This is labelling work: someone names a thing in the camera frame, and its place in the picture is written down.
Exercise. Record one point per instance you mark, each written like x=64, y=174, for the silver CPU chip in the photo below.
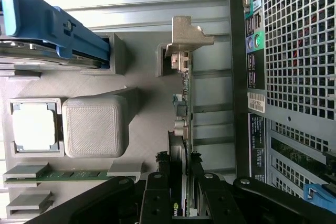
x=34, y=127

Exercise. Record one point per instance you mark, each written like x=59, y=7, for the blue disk carrier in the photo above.
x=26, y=11

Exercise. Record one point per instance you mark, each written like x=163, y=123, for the open black PC case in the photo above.
x=288, y=51

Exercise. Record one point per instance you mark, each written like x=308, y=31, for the silver hard disk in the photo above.
x=26, y=51

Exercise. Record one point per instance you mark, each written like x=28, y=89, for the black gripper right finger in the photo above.
x=220, y=203

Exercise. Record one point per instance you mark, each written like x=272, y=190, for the green RAM stick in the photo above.
x=65, y=175

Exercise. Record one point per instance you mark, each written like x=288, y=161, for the blue case latch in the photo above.
x=315, y=195

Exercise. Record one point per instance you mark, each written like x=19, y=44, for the grey parts rack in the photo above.
x=86, y=127

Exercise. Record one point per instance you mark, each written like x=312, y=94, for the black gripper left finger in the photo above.
x=155, y=203

